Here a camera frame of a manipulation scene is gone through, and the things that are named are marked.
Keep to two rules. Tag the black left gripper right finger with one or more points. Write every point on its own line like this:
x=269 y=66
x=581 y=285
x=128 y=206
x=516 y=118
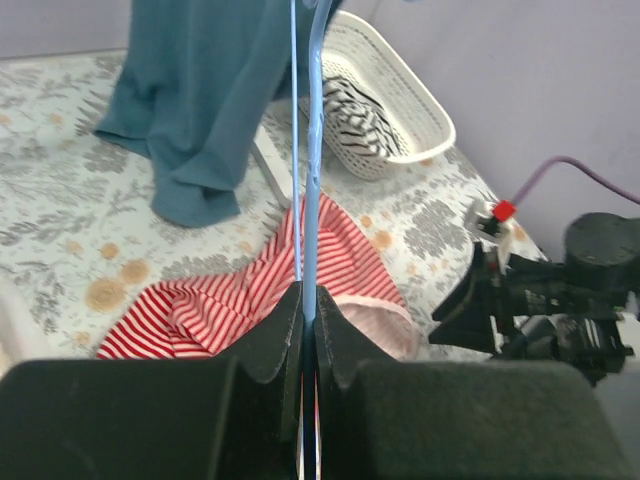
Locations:
x=385 y=419

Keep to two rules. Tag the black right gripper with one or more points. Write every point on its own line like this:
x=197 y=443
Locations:
x=514 y=308

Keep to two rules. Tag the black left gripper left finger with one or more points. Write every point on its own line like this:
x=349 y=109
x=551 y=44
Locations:
x=231 y=416

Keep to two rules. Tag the red white striped tank top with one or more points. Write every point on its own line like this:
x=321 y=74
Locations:
x=202 y=316

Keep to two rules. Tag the blue wire hanger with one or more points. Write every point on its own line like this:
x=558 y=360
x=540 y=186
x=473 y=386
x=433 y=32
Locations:
x=306 y=215

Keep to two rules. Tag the teal blue tank top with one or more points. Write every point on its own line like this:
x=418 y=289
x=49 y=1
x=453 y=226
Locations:
x=196 y=81

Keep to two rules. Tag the floral patterned table mat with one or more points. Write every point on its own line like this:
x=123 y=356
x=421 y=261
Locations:
x=79 y=239

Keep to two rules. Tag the white basket right rear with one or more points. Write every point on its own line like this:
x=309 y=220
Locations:
x=354 y=49

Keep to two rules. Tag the white metal clothes rack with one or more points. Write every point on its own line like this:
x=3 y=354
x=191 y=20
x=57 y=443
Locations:
x=273 y=166

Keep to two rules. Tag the black white striped garment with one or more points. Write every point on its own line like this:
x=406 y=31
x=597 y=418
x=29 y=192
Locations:
x=361 y=121

